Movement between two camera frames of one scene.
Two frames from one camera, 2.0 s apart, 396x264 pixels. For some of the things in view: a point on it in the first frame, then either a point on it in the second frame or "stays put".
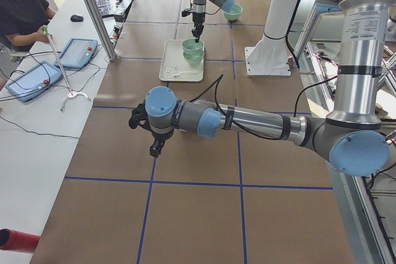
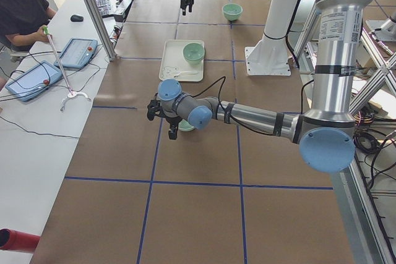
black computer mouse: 77,18 stays put
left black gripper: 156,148 → 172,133
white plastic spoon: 188,72 stays put
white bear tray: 174,66 stays put
